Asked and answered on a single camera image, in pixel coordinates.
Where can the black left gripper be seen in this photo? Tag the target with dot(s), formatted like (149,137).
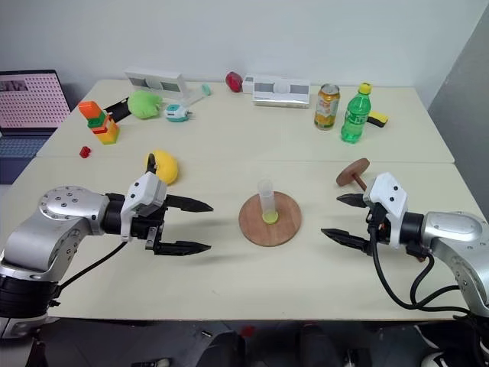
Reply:
(144,228)

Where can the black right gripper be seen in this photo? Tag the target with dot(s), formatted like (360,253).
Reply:
(379,229)

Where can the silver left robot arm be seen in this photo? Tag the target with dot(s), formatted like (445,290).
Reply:
(49,229)

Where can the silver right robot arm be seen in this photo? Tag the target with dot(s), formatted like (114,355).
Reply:
(452,237)

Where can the brown wooden disc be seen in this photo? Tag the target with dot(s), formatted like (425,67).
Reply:
(351,171)

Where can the yellow plush fruit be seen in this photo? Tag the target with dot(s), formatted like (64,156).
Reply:
(168,166)

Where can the round wooden base disc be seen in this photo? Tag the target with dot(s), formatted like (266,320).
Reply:
(282,225)

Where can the translucent tube with green foot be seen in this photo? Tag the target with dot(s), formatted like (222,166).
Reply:
(266,199)

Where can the green plastic bottle yellow cap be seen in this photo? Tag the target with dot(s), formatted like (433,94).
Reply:
(356,118)

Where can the yellow and black sponge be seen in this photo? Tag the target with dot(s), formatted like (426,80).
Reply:
(378,119)

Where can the orange drink can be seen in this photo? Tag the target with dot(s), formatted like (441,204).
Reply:
(327,109)

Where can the teal and white gadget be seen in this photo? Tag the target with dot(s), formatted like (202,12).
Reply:
(176,113)

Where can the small red floor object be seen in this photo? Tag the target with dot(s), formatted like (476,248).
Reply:
(248,331)

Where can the small red block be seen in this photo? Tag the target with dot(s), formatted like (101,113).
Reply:
(85,151)

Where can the dark rounded shape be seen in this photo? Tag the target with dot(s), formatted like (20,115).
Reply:
(225,349)

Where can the green plush toy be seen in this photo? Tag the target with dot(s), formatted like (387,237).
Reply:
(143,104)

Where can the orange green yellow block stack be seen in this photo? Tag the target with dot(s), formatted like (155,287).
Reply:
(102,124)

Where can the black flat object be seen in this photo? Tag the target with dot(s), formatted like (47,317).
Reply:
(118,110)

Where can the small teal cap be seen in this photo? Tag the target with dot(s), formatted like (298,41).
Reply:
(206,89)

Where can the wide white box grey panels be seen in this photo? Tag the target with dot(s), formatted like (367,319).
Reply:
(280,91)

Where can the white box with grey panels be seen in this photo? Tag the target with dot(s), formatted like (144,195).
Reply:
(153,80)

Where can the red apple toy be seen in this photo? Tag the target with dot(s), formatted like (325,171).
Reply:
(234,82)

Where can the black and white shoe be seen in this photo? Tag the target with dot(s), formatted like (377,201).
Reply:
(439,355)

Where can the grey partition panel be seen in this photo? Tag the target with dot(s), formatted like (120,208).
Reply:
(462,95)

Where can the open laptop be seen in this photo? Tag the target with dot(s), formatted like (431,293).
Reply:
(26,103)

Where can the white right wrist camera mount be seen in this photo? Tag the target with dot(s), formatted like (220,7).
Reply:
(387,191)

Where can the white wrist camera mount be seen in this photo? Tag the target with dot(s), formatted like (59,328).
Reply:
(147,191)
(387,191)

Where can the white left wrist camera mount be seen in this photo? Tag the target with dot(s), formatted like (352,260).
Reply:
(147,191)

